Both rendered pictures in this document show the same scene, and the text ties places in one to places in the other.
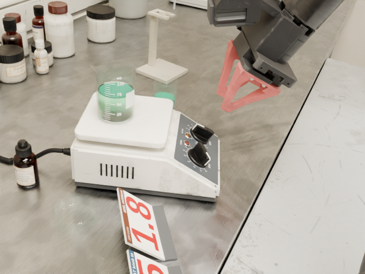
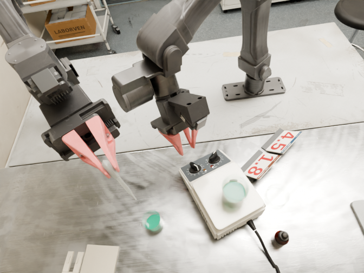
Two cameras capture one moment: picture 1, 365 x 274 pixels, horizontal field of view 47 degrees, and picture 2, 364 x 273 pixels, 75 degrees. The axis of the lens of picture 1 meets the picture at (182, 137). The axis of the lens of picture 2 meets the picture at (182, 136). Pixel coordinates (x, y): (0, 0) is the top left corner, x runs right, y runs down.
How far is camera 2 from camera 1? 0.69 m
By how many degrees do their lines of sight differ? 71
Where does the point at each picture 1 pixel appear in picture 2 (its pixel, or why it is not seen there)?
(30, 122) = not seen: outside the picture
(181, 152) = (221, 163)
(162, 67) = (95, 265)
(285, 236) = (216, 124)
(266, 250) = (228, 127)
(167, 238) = (254, 157)
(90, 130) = (255, 197)
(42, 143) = (246, 266)
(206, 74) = (84, 229)
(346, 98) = not seen: hidden behind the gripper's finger
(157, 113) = (213, 180)
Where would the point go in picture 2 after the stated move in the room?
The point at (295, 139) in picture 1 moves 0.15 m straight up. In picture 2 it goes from (142, 145) to (127, 115)
